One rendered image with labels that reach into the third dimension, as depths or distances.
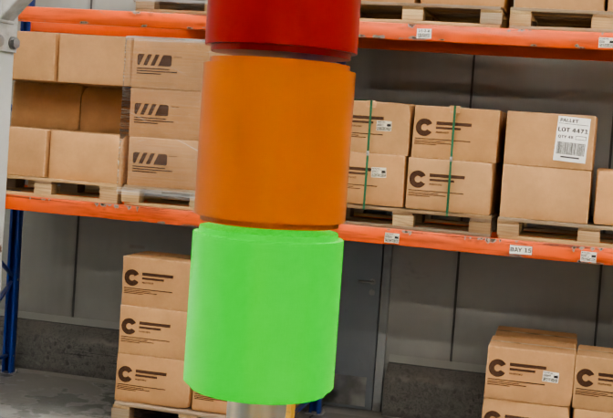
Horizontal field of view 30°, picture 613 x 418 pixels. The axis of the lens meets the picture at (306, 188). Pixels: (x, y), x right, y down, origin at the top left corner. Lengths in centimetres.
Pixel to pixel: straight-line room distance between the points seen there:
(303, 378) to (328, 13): 11
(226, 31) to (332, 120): 4
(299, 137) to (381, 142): 760
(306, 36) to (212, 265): 8
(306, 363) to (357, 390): 907
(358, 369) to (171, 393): 168
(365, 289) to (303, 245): 893
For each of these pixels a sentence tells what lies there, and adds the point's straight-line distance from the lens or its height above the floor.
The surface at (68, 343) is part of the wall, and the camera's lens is 1011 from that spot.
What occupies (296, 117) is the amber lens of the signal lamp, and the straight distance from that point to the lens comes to 35.
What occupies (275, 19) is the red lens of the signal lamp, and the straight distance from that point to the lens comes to 35.
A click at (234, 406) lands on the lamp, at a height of 216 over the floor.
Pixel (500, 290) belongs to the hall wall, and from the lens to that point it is 920.
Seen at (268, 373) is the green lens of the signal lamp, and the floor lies 217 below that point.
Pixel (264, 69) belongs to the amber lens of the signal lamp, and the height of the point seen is 226.
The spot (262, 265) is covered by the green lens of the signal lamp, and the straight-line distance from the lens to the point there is 35.
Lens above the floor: 225
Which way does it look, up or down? 3 degrees down
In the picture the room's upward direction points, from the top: 4 degrees clockwise
